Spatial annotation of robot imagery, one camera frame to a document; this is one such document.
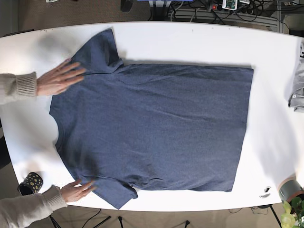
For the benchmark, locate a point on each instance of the person's hand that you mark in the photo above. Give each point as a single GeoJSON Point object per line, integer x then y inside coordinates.
{"type": "Point", "coordinates": [60, 78]}

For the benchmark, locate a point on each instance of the light grey T-shirt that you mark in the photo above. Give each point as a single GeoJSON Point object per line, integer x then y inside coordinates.
{"type": "Point", "coordinates": [296, 99]}

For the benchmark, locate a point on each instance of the person's second hand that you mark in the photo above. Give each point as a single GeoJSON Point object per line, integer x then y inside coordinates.
{"type": "Point", "coordinates": [73, 192]}

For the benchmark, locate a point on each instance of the grey plant pot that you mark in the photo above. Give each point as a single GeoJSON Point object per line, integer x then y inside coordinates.
{"type": "Point", "coordinates": [289, 189]}

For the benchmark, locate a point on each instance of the beige sleeve forearm upper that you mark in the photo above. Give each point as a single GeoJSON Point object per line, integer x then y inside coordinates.
{"type": "Point", "coordinates": [17, 87]}

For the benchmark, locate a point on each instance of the black gold-dotted cup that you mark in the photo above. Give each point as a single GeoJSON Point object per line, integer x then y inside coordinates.
{"type": "Point", "coordinates": [31, 184]}

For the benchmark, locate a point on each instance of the beige sleeve forearm lower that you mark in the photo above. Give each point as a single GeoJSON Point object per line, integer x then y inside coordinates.
{"type": "Point", "coordinates": [20, 212]}

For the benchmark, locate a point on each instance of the navy blue T-shirt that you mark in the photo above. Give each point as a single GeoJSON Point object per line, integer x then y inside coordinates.
{"type": "Point", "coordinates": [151, 126]}

